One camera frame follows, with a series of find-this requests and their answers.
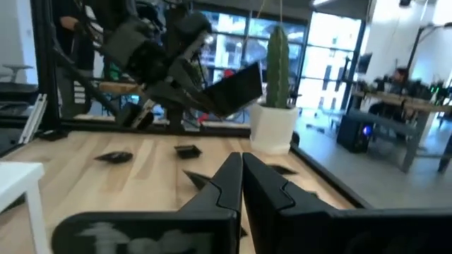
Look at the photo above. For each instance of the white perforated metal shelf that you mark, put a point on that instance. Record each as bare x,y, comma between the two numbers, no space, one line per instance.
17,180

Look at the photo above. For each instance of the wooden background table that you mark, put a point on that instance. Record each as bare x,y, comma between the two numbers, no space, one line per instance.
120,87

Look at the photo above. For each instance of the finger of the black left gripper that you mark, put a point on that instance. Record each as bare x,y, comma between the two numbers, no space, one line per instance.
136,116
233,90

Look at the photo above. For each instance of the person's hand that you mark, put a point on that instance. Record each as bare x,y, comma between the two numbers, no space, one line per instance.
69,23

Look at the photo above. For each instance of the person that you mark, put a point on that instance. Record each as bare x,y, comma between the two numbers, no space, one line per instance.
76,53

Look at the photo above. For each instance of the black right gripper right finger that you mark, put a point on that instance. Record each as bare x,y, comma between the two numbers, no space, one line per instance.
282,229

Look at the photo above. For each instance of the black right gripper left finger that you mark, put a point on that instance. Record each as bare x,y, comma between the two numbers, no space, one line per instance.
212,229

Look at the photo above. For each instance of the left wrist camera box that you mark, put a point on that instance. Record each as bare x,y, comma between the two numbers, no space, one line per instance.
123,44

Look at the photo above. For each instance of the black background stand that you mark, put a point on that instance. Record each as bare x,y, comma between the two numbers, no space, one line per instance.
420,39

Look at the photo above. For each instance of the black computer tower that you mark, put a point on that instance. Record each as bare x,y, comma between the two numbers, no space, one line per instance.
355,134

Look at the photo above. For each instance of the black leaf-shaped mini plate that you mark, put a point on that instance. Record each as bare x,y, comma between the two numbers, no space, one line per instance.
113,157

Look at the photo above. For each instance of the white round stool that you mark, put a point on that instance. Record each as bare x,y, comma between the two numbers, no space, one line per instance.
16,67

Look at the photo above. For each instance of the green columnar cactus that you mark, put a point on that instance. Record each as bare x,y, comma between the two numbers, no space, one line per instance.
278,67

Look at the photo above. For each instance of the dark wall screen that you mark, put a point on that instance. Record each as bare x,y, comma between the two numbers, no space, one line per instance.
364,63

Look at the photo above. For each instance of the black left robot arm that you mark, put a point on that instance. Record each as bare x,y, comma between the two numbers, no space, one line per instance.
174,121

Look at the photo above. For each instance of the wooden desk with grey legs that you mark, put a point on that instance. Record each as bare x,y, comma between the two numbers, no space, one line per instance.
406,100

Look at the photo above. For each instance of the white faceted plant pot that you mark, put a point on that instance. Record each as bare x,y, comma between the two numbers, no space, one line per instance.
273,128

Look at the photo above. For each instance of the black teardrop mini plate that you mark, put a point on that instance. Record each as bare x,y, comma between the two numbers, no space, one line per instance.
282,170

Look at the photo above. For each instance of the white aluminium bar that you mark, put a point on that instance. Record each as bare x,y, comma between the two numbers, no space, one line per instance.
33,118

